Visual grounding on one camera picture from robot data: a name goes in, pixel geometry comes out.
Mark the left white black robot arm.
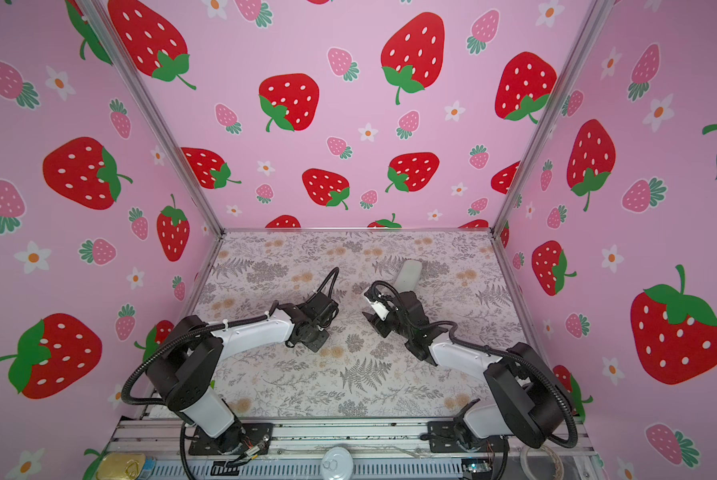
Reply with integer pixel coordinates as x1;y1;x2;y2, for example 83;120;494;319
144;293;338;453

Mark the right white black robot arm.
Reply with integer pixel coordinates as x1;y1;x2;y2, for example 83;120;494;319
365;282;579;451

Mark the pale green oblong case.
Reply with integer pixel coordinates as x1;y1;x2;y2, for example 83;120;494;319
393;260;423;292

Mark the white tape roll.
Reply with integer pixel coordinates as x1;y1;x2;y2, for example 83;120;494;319
520;446;566;480

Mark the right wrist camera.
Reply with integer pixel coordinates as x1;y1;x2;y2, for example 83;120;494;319
365;283;391;321

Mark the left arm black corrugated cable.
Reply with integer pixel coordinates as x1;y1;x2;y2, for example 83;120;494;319
119;266;340;408

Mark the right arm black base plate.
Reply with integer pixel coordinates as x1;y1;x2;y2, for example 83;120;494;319
420;420;508;454

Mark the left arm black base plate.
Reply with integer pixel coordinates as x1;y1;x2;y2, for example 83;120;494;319
188;422;274;457

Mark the aluminium extrusion rail frame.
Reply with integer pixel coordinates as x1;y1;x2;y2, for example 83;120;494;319
104;417;607;479

